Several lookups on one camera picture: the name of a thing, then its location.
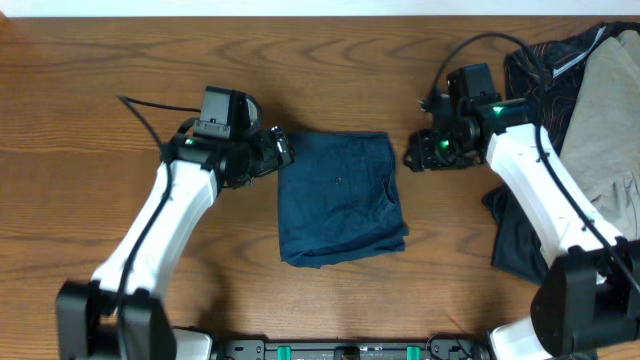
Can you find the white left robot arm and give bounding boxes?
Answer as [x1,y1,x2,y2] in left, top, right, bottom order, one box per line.
[55,126,294,359]

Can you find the beige khaki garment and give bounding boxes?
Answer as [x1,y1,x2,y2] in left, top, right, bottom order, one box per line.
[560,30,639,240]

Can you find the black patterned garment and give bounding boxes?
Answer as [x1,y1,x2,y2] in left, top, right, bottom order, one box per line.
[483,22,639,284]

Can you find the dark blue denim shorts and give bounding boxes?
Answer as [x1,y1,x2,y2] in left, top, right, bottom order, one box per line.
[277,132,409,268]

